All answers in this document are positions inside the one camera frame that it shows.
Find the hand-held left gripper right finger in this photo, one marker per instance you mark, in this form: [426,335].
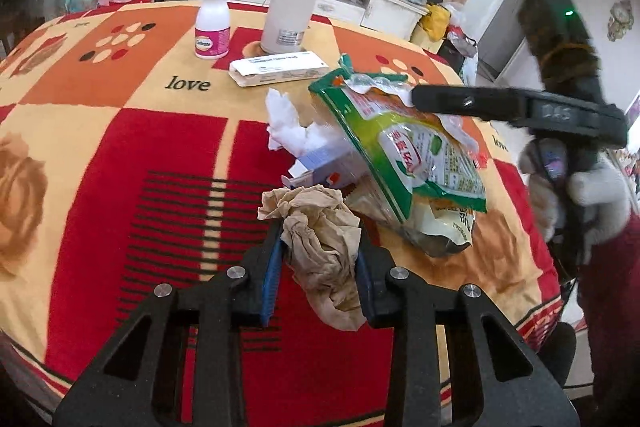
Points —
[365,287]

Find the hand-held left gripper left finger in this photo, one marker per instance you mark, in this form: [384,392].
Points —
[270,277]

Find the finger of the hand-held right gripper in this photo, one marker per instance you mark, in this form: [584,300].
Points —
[465,102]

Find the brown paper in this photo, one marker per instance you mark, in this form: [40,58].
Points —
[320,237]

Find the green snack bag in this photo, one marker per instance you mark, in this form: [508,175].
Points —
[400,147]

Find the white blue carton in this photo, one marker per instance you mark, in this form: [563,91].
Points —
[325,159]

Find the white tissue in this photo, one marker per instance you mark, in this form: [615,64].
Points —
[287,127]

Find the person's right forearm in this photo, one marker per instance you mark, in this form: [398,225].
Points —
[615,307]

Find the person's right hand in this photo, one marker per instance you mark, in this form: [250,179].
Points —
[605,202]

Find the black box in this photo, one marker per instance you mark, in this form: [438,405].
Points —
[450,54]

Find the grey shopping bag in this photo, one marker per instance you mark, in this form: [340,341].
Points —
[462,38]

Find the yellow bag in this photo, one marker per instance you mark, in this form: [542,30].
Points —
[434,24]

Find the white medicine box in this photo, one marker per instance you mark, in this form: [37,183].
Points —
[280,68]

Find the red orange printed blanket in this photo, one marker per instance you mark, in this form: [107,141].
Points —
[125,157]

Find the white pill bottle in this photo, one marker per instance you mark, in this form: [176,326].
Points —
[212,22]

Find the wall sticker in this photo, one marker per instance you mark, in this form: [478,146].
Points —
[620,19]

